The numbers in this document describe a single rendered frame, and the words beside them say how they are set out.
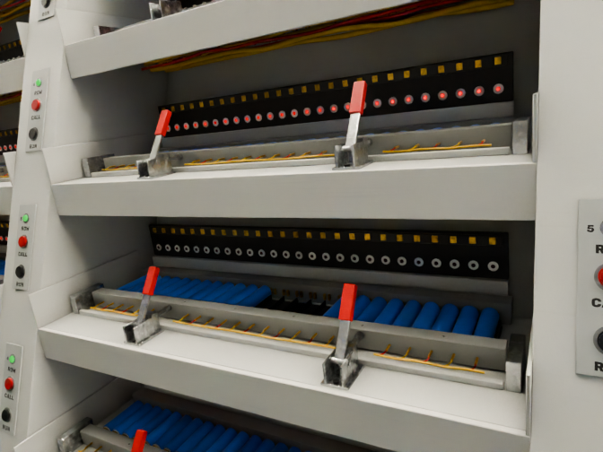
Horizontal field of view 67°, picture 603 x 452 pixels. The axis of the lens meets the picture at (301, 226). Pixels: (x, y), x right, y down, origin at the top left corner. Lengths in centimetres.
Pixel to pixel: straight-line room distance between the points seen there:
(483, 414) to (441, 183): 19
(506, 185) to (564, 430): 18
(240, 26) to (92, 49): 25
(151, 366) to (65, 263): 24
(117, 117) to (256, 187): 39
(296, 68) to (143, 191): 30
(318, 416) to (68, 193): 45
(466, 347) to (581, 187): 17
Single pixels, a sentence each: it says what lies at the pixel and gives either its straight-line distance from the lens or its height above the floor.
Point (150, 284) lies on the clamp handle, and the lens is 59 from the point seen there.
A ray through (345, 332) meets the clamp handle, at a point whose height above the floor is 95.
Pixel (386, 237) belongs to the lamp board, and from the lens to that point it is 56.
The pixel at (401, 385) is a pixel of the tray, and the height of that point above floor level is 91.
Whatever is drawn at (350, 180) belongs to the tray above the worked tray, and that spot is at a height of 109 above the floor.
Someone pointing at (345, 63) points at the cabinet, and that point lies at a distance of 70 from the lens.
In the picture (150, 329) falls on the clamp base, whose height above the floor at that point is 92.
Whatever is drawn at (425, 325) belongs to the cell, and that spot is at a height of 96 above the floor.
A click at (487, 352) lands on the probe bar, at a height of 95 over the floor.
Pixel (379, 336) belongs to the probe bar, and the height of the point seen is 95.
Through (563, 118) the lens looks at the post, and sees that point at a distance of 39.
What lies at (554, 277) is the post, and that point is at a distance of 38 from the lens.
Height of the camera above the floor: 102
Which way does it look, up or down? 4 degrees up
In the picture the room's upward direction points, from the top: 3 degrees clockwise
